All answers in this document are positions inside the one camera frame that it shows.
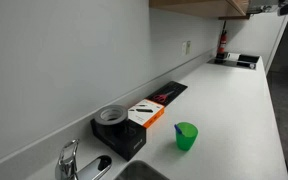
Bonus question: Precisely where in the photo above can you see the blue marker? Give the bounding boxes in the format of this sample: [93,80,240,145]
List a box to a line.
[173,124,184,136]

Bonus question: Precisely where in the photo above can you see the grey metal tray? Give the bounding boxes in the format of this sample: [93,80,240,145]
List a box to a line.
[113,160,170,180]

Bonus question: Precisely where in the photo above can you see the red fire extinguisher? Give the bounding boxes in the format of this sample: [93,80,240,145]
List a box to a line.
[216,20,228,60]

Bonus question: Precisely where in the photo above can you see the chrome sink faucet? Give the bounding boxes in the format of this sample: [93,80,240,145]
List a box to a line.
[54,138,113,180]

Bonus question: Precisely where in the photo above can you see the wooden wall cabinet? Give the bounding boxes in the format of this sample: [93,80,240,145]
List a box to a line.
[148,0,252,20]

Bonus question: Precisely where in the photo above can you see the green plastic cup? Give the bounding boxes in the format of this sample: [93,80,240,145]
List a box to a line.
[174,121,199,152]

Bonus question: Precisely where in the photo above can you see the black countertop inset panel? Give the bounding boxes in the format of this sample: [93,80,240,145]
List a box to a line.
[207,52,261,71]

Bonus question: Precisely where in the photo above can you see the orange and white box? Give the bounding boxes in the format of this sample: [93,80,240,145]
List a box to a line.
[127,98,166,129]

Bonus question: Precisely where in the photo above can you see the grey duct tape roll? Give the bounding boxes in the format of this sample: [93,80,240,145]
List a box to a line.
[94,104,129,127]

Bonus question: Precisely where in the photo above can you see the large black cardboard box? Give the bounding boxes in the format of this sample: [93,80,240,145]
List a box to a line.
[90,116,147,162]

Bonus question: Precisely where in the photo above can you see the white wall outlet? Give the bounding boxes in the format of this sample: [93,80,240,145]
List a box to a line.
[181,40,192,56]

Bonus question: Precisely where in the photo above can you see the red handled scissors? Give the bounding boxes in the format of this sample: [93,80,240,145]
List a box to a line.
[151,90,175,104]

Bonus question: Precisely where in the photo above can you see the flat black scissors package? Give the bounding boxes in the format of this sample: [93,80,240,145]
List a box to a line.
[145,80,189,108]

